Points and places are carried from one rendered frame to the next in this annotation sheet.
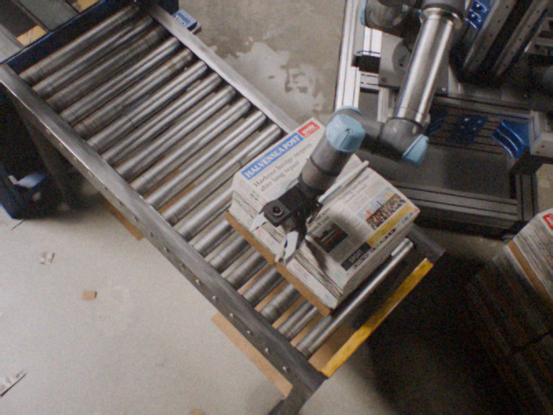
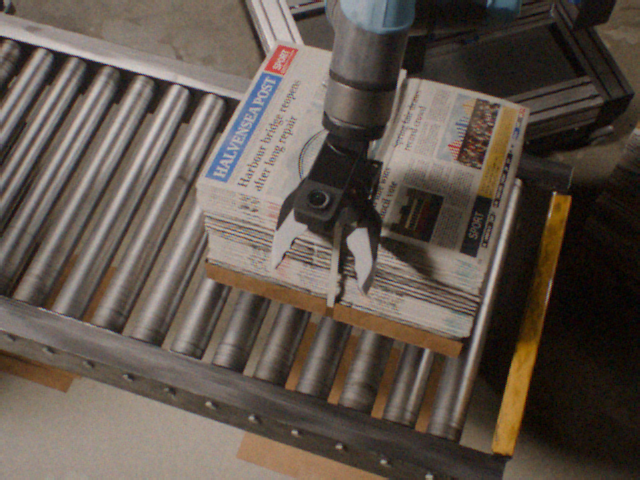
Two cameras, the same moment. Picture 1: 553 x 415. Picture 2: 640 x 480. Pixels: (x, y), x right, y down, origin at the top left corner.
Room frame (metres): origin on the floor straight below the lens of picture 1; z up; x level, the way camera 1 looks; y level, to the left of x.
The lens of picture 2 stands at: (0.14, 0.12, 1.95)
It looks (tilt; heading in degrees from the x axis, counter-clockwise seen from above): 62 degrees down; 343
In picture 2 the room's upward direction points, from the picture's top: straight up
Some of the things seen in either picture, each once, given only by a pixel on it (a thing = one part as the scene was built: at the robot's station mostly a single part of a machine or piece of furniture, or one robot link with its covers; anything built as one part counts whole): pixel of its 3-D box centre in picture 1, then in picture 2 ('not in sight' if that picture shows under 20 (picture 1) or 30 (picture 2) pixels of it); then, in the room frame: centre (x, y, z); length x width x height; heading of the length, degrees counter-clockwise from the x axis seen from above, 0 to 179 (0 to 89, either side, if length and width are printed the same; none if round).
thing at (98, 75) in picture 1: (109, 67); not in sight; (1.17, 0.59, 0.77); 0.47 x 0.05 x 0.05; 144
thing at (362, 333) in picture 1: (378, 316); (534, 316); (0.51, -0.31, 0.81); 0.43 x 0.03 x 0.02; 144
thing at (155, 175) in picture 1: (192, 146); (90, 187); (0.94, 0.28, 0.77); 0.47 x 0.05 x 0.05; 144
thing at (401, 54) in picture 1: (419, 50); not in sight; (1.37, -0.36, 0.87); 0.15 x 0.15 x 0.10
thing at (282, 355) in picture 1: (144, 219); (65, 345); (0.70, 0.37, 0.74); 1.34 x 0.05 x 0.12; 54
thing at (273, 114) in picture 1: (268, 118); (192, 94); (1.11, 0.07, 0.74); 1.34 x 0.05 x 0.12; 54
